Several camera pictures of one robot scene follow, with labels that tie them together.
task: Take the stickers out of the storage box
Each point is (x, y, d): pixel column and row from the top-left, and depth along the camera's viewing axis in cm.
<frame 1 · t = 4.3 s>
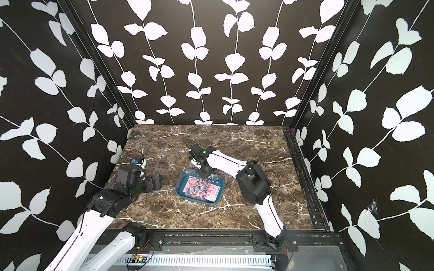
left hand: (153, 176, 75), fingers open
right hand: (204, 170, 93), fingers open
teal plastic storage box: (216, 179, 91), point 5 cm above the table
colourful sticker sheet: (201, 188, 92), on the table

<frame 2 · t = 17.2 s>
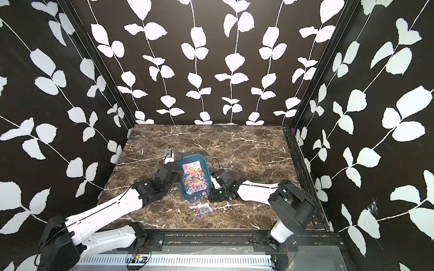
left hand: (177, 164, 81), fingers closed
right hand: (205, 197, 84), fingers closed
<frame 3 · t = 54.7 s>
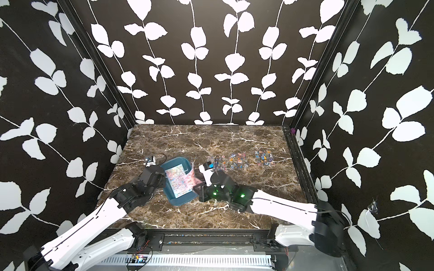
left hand: (160, 171, 78), fingers closed
right hand: (191, 187, 69), fingers closed
colourful sticker sheet: (178, 180, 88), point 7 cm above the table
transparent sticker sheet: (263, 157, 106), on the table
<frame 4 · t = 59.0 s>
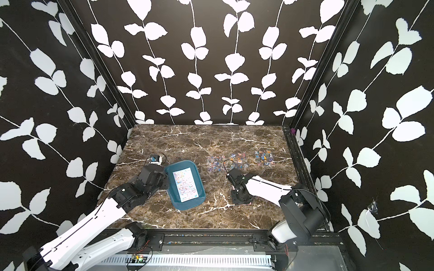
left hand: (167, 172, 78), fingers closed
right hand: (236, 199, 87), fingers open
teal plastic storage box: (172, 189, 84), point 8 cm above the table
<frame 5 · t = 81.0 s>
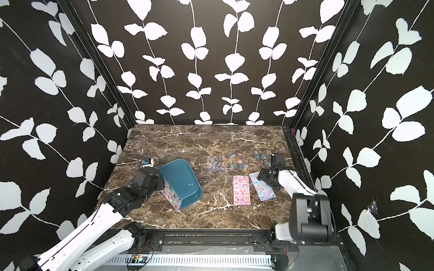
left hand: (161, 174, 78), fingers closed
right hand: (263, 176, 91), fingers open
teal plastic storage box: (179, 174, 85), point 12 cm above the table
blue holographic sticker sheet: (264, 191, 92), on the table
pink sticker sheet: (241, 190, 92), on the table
